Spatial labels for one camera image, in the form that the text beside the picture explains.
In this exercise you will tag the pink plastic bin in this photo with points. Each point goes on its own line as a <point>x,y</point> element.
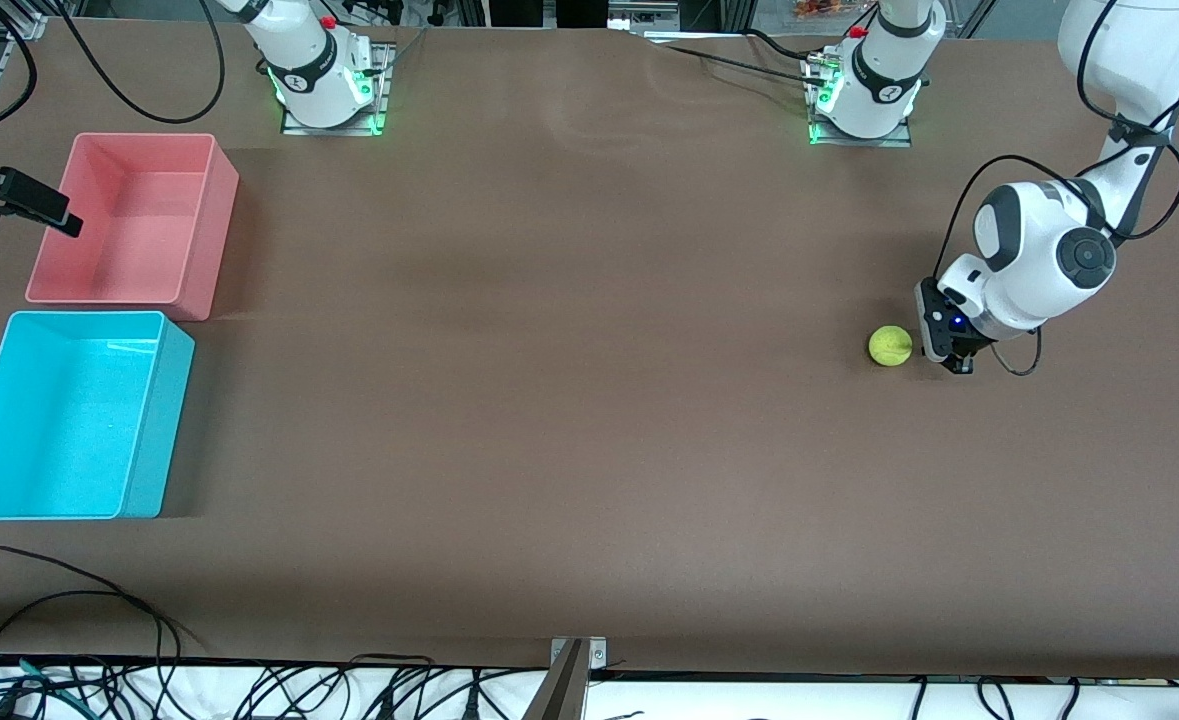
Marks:
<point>139,240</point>

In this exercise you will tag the brown table cover sheet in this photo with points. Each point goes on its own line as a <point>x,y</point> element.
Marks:
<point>589,450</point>

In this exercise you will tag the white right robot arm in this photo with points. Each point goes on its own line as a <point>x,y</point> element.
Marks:
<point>309,60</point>

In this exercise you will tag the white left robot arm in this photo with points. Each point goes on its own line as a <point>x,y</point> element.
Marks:
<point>1039,260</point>

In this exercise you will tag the grey metal mount pole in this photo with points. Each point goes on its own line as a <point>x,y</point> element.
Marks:
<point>559,695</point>

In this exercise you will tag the small metal bracket plate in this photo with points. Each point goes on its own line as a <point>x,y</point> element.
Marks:
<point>599,652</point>

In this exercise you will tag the orange packaged item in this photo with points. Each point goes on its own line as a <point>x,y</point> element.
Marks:
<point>819,8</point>

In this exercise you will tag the yellow-green tennis ball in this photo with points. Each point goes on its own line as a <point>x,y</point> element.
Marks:
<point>890,346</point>

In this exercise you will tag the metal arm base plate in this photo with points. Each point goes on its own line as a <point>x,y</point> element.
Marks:
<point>381,100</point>
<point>889,141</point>

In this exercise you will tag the black power plug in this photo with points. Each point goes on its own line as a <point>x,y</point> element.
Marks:
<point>473,705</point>
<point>384,705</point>

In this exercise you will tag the blue plastic bin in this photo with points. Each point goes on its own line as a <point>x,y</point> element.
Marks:
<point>59,430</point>

